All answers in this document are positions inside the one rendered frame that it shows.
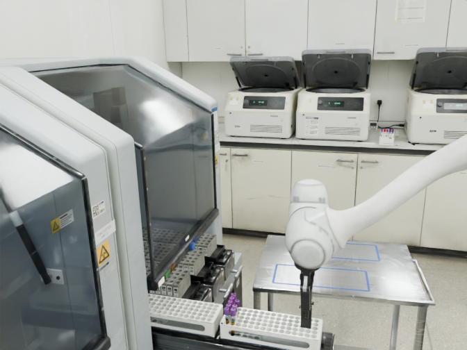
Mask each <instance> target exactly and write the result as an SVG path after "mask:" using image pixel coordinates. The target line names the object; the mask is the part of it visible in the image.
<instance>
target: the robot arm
mask: <svg viewBox="0 0 467 350"><path fill-rule="evenodd" d="M464 170H467V134H466V135H465V136H463V137H461V138H459V139H458V140H456V141H454V142H452V143H451V144H449V145H447V146H445V147H443V148H442V149H439V150H438V151H435V152H434V153H432V154H430V155H429V156H427V157H425V158H423V159H422V160H420V161H419V162H417V163H416V164H415V165H413V166H412V167H410V168H408V170H406V171H405V172H403V173H402V174H401V175H399V176H398V177H397V178H396V179H394V180H393V181H392V182H390V183H389V184H388V185H387V186H385V187H384V188H383V189H381V190H380V191H379V192H378V193H376V194H375V195H373V196H372V197H371V198H369V199H368V200H366V201H364V202H363V203H361V204H359V205H357V206H355V207H353V208H349V209H347V210H333V209H331V208H330V207H329V198H328V194H327V190H326V187H325V184H324V183H322V182H320V181H317V180H313V179H305V180H301V181H298V182H296V183H295V184H294V187H293V190H292V192H291V196H290V205H289V207H288V224H287V227H286V248H287V250H288V252H289V254H290V256H291V258H292V259H293V261H294V266H295V267H296V268H297V269H298V270H300V271H301V274H300V296H301V305H300V306H299V308H300V309H301V327H302V328H311V319H312V305H314V302H313V301H311V300H312V298H313V297H312V292H313V282H314V276H315V271H317V270H319V269H320V268H321V266H323V265H324V264H325V263H327V262H328V261H329V259H330V258H331V257H332V256H333V255H334V254H336V253H337V252H339V251H340V250H341V249H343V248H345V245H346V243H347V241H348V240H349V239H350V238H351V237H352V236H353V235H355V234H357V233H358V232H360V231H362V230H364V229H366V228H368V227H369V226H372V225H373V224H375V223H377V222H378V221H379V220H381V219H383V218H384V217H385V216H387V215H388V214H390V213H391V212H393V211H394V210H395V209H396V208H398V207H399V206H401V205H402V204H403V203H405V202H406V201H408V200H409V199H410V198H412V197H413V196H415V195H416V194H418V193H419V192H420V191H421V190H423V189H425V188H426V187H427V186H428V185H430V184H432V183H433V182H434V181H437V180H439V179H440V178H443V177H444V176H447V175H449V174H453V173H455V172H460V171H464Z"/></svg>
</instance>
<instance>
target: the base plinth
mask: <svg viewBox="0 0 467 350"><path fill-rule="evenodd" d="M222 233H223V234H230V235H244V236H251V237H258V238H267V237H268V235H284V236H286V234H285V233H274V232H267V231H253V230H245V229H237V228H224V227H222ZM407 247H408V250H409V253H419V254H427V255H434V256H447V257H454V258H467V251H458V250H451V249H437V248H430V247H420V246H419V247H417V246H409V245H407Z"/></svg>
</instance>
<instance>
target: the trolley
mask: <svg viewBox="0 0 467 350"><path fill-rule="evenodd" d="M414 263H415V264H416V266H417V269H418V272H419V274H420V277H421V279H422V281H423V284H424V286H425V289H426V292H427V295H428V297H429V300H430V301H428V299H427V296H426V294H425V291H424V289H423V286H422V283H421V281H420V278H419V276H418V273H417V271H416V268H415V265H414ZM300 274H301V271H300V270H298V269H297V268H296V267H295V266H294V261H293V259H292V258H291V256H290V254H289V252H288V250H287V248H286V236H284V235H268V237H267V240H266V243H265V246H264V250H263V254H262V256H261V261H260V263H259V268H258V270H257V273H256V277H255V280H254V284H253V287H252V291H253V293H254V309H255V310H261V292H266V293H268V311H269V312H273V293H274V294H289V295H297V296H300ZM312 297H319V298H327V299H342V300H350V301H365V302H372V303H387V304H394V305H393V318H392V326H391V339H390V347H389V350H396V343H397V336H398V324H399V316H400V305H403V306H418V314H417V320H416V331H415V337H414V344H413V350H422V349H423V339H424V333H425V322H426V316H427V308H428V307H429V306H435V305H436V304H435V301H434V298H433V296H432V293H431V291H430V289H429V286H428V284H427V281H426V279H425V276H424V274H423V271H422V269H421V267H420V264H419V262H418V260H417V259H412V258H411V255H410V253H409V250H408V247H407V244H400V243H390V242H369V241H358V240H348V241H347V243H346V245H345V248H343V249H341V250H340V251H339V252H337V253H336V254H334V255H333V256H332V257H331V258H330V259H329V261H328V262H327V263H325V264H324V265H323V266H321V268H320V269H319V270H317V271H315V276H314V282H313V292H312ZM334 350H381V349H369V348H362V347H350V346H343V345H337V344H335V345H334Z"/></svg>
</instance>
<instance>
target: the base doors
mask: <svg viewBox="0 0 467 350"><path fill-rule="evenodd" d="M220 153H222V154H225V153H226V154H227V155H226V156H222V155H220V186H221V208H222V227H224V228H237V229H245V230H253V231H267V232H274V233H286V227H287V224H288V207H289V205H290V196H291V192H292V190H293V187H294V184H295V183H296V182H298V181H301V180H305V179H313V180H317V181H320V182H322V183H324V184H325V187H326V190H327V194H328V198H329V207H330V208H331V209H333V210H347V209H349V208H353V207H354V198H355V188H356V198H355V206H357V205H359V204H361V203H363V202H364V201H366V200H368V199H369V198H371V197H372V196H373V195H375V194H376V193H378V192H379V191H380V190H381V189H383V188H384V187H385V186H387V185H388V184H389V183H390V182H392V181H393V180H394V179H396V178H397V177H398V176H399V175H401V174H402V173H403V172H405V171H406V170H408V168H410V167H412V166H413V165H415V164H416V163H417V162H419V161H420V160H422V159H423V158H425V157H426V156H396V155H380V154H364V153H359V155H358V154H356V153H331V152H318V151H291V150H274V149H244V148H229V147H220ZM234 154H236V155H246V154H247V156H233V155H234ZM357 156H358V166H357ZM291 158H292V178H291ZM226 159H227V160H228V162H227V170H226V171H225V170H224V168H225V164H226ZM338 159H340V160H353V161H354V162H337V160H338ZM252 160H262V161H264V163H261V162H252ZM362 160H364V161H373V162H375V161H377V162H379V163H369V162H361V161H362ZM318 165H331V167H318ZM352 167H354V169H352ZM360 167H363V169H360ZM356 176H357V187H356ZM231 188H232V193H231ZM425 191H426V194H425ZM424 203H425V205H424ZM423 209H424V212H423ZM232 214H233V222H232ZM422 221H423V223H422ZM421 227H422V229H421ZM420 234H421V235H420ZM353 240H358V241H369V242H390V243H400V244H407V245H409V246H417V247H419V245H420V247H430V248H437V249H451V250H458V251H467V175H465V174H458V172H455V173H453V174H449V175H447V176H444V177H443V178H440V179H439V180H437V181H434V182H433V183H432V184H430V185H428V186H427V187H426V188H425V189H423V190H421V191H420V192H419V193H418V194H416V195H415V196H413V197H412V198H410V199H409V200H408V201H406V202H405V203H403V204H402V205H401V206H399V207H398V208H396V209H395V210H394V211H393V212H391V213H390V214H388V215H387V216H385V217H384V218H383V219H381V220H379V221H378V222H377V223H375V224H373V225H372V226H369V227H368V228H366V229H364V230H362V231H360V232H358V233H357V234H355V235H353Z"/></svg>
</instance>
